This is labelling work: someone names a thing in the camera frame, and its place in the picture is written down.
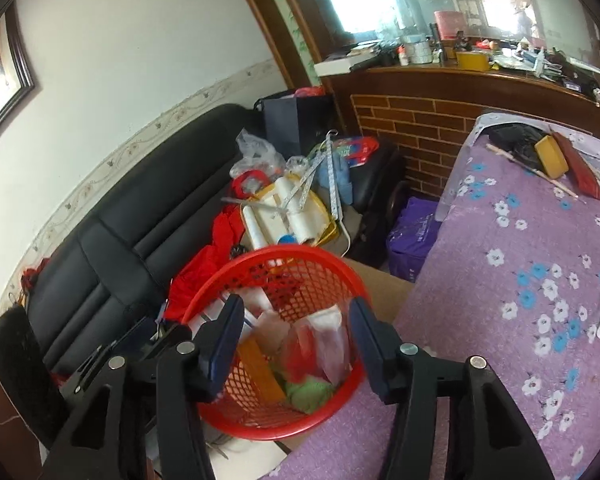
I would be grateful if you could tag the clear plastic bag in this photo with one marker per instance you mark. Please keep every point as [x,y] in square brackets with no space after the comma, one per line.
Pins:
[252,152]

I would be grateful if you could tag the white paper sheet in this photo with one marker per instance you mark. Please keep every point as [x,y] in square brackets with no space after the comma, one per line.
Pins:
[250,460]

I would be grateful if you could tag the purple bag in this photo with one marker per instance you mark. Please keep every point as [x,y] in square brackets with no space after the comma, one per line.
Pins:
[412,240]

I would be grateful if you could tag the red box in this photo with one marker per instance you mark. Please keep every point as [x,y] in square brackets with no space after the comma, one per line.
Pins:
[450,25]

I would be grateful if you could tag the framed picture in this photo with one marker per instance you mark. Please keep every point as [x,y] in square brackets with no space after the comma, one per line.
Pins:
[22,72]

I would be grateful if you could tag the wooden counter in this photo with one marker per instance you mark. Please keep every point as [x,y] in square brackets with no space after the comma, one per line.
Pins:
[415,120]

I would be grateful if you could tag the yellow box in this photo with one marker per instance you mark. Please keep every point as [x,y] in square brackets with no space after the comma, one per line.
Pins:
[472,60]

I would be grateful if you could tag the white book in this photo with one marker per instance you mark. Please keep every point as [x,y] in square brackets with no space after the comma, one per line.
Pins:
[342,64]

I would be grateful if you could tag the black plastic bag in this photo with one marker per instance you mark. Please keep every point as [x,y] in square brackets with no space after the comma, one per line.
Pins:
[510,137]

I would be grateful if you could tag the black leather sofa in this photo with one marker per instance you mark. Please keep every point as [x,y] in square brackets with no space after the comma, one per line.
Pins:
[130,220]

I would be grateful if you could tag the white sock bundle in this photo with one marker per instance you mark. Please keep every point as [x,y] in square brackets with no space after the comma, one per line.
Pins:
[272,330]

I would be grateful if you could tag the white paper roll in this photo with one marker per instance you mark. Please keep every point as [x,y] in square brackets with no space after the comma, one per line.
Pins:
[257,230]

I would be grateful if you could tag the yellow tape roll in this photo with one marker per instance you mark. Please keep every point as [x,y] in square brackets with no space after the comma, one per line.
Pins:
[550,157]

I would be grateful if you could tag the green towel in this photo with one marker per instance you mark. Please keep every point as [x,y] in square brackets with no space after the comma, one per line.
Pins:
[307,392]

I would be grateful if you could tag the dark paper shopping bag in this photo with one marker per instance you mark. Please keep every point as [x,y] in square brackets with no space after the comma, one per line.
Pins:
[290,125]

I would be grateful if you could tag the colourful toy pack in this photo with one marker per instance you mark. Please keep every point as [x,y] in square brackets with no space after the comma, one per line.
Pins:
[355,150]

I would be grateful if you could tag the blue cloth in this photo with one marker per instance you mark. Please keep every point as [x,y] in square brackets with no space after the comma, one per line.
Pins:
[340,180]

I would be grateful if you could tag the metal tin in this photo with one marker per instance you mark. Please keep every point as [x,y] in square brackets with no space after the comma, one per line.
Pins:
[415,50]

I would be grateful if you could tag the white medicine box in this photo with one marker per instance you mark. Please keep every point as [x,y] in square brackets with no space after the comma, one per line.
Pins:
[252,300]

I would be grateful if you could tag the white plastic bag red label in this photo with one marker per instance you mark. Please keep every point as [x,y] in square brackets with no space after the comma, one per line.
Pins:
[330,345]

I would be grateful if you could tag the folding ruler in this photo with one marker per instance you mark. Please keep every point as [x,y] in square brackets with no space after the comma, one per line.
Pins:
[334,180]

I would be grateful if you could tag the long orange box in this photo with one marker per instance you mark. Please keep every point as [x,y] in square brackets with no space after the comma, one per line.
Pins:
[260,370]

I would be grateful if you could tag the wooden stick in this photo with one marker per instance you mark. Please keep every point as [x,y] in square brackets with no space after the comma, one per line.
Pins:
[530,169]

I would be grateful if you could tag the red pouch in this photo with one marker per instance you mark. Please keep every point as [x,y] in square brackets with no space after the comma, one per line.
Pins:
[580,170]

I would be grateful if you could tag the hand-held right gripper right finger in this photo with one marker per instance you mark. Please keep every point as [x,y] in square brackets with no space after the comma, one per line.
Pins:
[367,340]

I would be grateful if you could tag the black chair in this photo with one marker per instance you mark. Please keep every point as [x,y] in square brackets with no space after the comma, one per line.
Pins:
[375,180]

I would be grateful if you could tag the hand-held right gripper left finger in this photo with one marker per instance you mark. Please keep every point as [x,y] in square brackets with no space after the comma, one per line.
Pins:
[225,345]

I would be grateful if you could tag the red cloth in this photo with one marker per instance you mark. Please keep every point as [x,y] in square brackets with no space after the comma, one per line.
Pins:
[195,280]

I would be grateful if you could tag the red mesh basket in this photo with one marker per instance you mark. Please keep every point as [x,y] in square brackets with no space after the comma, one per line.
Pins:
[255,427]

